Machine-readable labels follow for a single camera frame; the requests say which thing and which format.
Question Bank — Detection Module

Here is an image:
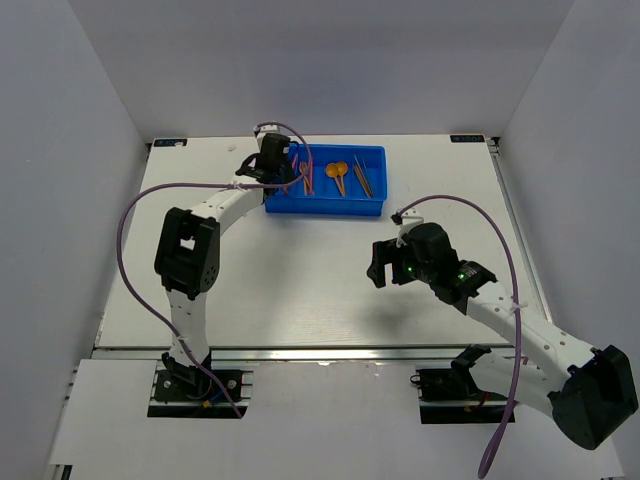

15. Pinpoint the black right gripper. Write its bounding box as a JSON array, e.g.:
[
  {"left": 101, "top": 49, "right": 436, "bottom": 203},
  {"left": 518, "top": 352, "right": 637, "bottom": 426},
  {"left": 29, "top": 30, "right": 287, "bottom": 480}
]
[{"left": 366, "top": 238, "right": 435, "bottom": 289}]

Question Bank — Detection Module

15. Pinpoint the orange fork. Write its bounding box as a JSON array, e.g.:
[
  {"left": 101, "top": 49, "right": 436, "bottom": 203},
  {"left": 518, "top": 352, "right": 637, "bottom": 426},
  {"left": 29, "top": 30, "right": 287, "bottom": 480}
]
[
  {"left": 299, "top": 162, "right": 308, "bottom": 196},
  {"left": 299, "top": 162, "right": 313, "bottom": 195}
]

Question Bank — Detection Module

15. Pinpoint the red-orange fork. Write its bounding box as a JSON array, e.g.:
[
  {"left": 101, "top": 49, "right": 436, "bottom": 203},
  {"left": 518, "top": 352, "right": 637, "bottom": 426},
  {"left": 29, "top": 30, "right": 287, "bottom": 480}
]
[{"left": 307, "top": 156, "right": 315, "bottom": 196}]

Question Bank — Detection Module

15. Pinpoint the orange spoon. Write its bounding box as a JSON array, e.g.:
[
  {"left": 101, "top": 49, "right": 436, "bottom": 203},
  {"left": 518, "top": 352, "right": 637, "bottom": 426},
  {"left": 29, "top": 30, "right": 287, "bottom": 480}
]
[
  {"left": 336, "top": 162, "right": 348, "bottom": 196},
  {"left": 325, "top": 163, "right": 344, "bottom": 196}
]

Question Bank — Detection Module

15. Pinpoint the grey-blue chopstick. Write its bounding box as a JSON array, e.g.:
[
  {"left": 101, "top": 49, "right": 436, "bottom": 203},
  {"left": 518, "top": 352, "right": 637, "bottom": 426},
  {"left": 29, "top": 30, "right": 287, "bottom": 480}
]
[
  {"left": 360, "top": 159, "right": 374, "bottom": 197},
  {"left": 354, "top": 156, "right": 371, "bottom": 197}
]

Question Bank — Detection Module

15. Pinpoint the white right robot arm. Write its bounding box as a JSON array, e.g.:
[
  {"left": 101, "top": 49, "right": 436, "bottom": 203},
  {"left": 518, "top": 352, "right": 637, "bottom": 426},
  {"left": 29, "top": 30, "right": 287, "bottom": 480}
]
[{"left": 367, "top": 223, "right": 639, "bottom": 450}]

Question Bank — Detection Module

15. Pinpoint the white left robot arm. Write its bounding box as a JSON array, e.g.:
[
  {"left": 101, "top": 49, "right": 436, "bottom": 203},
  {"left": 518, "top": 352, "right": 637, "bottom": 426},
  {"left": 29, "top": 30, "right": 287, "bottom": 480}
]
[{"left": 154, "top": 132, "right": 295, "bottom": 399}]

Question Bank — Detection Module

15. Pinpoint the blue divided plastic bin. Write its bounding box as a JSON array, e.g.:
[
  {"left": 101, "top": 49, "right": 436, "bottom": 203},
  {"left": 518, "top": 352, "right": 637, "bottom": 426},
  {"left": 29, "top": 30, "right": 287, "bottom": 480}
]
[{"left": 265, "top": 144, "right": 387, "bottom": 217}]

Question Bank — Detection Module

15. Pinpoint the left table label sticker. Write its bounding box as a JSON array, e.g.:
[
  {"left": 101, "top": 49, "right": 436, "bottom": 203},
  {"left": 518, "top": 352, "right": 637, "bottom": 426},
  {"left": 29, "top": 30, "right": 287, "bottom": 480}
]
[{"left": 153, "top": 138, "right": 188, "bottom": 148}]

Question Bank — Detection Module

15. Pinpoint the table label sticker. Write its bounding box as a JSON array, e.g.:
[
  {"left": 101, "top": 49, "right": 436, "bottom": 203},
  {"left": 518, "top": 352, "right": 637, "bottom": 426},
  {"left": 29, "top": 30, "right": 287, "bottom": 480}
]
[
  {"left": 449, "top": 134, "right": 486, "bottom": 143},
  {"left": 153, "top": 138, "right": 188, "bottom": 148}
]

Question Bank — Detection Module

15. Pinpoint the right table label sticker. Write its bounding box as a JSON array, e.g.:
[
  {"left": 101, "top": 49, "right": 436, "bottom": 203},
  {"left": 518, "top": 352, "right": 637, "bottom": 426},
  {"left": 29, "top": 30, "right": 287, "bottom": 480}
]
[{"left": 449, "top": 134, "right": 486, "bottom": 143}]

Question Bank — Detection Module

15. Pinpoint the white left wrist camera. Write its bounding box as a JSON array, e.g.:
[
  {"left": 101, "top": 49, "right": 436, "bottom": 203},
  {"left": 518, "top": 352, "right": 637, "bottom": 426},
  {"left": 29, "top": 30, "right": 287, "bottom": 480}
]
[{"left": 253, "top": 121, "right": 284, "bottom": 137}]

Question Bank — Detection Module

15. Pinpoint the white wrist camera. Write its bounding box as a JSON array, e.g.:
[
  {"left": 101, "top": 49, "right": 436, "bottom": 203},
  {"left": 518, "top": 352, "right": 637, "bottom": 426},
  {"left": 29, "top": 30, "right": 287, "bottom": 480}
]
[
  {"left": 391, "top": 208, "right": 424, "bottom": 248},
  {"left": 253, "top": 121, "right": 284, "bottom": 137}
]

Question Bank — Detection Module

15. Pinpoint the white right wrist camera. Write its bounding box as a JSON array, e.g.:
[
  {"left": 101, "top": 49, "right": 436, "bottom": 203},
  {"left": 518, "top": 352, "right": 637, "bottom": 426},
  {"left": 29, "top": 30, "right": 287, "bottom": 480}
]
[{"left": 391, "top": 208, "right": 424, "bottom": 248}]

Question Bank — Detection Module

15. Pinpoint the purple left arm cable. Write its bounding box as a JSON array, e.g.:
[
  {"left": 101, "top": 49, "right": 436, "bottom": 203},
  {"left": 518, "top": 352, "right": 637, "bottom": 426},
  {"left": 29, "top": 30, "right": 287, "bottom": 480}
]
[{"left": 115, "top": 119, "right": 315, "bottom": 419}]

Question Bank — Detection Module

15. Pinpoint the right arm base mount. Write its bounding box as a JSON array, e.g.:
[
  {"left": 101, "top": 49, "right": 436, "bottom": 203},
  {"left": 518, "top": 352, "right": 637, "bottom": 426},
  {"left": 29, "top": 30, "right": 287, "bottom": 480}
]
[{"left": 410, "top": 345, "right": 506, "bottom": 425}]

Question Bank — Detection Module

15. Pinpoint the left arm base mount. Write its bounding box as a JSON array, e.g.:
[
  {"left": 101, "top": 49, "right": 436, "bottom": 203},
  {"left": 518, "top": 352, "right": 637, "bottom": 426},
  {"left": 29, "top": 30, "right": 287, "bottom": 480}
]
[{"left": 147, "top": 352, "right": 253, "bottom": 419}]

